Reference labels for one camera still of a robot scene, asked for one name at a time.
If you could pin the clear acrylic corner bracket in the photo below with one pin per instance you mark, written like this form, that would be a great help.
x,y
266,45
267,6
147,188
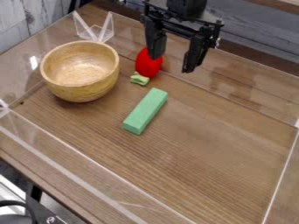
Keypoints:
x,y
95,32

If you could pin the clear acrylic tray wall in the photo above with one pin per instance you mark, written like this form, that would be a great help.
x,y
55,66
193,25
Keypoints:
x,y
87,187

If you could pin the red toy fruit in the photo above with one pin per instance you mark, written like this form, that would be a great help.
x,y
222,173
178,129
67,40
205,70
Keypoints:
x,y
146,65

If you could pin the brown wooden bowl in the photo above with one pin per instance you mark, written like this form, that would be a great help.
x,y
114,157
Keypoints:
x,y
81,70

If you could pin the small green toy piece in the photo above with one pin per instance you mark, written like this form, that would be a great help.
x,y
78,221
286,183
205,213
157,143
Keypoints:
x,y
139,79

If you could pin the black table leg bracket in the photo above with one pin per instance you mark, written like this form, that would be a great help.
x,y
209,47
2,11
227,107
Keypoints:
x,y
43,214

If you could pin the green rectangular block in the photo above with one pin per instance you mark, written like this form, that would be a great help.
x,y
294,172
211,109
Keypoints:
x,y
145,111

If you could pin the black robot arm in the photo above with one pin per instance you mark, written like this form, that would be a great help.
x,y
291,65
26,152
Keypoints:
x,y
185,18

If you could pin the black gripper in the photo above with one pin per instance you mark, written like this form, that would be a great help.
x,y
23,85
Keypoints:
x,y
185,18

